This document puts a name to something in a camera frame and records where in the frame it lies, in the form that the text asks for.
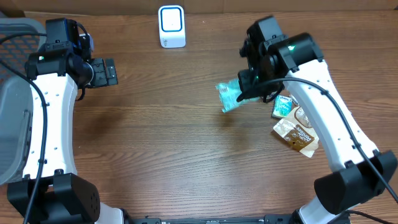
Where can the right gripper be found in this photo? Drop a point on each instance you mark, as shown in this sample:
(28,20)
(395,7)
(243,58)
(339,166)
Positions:
(254,92)

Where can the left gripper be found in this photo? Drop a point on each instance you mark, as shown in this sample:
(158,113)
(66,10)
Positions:
(104,72)

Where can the teal gum packet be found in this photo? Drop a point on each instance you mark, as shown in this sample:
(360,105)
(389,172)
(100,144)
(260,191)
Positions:
(282,106)

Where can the teal tissue packet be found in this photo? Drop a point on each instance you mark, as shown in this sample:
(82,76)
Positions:
(228,94)

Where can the brown PanTree snack bag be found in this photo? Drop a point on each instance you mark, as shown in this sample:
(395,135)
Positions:
(298,132)

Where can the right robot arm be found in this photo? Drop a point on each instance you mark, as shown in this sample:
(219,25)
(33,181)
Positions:
(359,171)

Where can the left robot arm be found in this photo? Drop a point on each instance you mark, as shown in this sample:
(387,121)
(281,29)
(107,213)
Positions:
(45,69)

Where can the white barcode scanner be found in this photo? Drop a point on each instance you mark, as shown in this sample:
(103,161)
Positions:
(171,20)

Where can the grey plastic shopping basket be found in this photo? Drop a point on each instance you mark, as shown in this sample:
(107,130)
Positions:
(16,107)

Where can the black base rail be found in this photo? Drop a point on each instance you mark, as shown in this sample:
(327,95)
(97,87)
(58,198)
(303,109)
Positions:
(211,221)

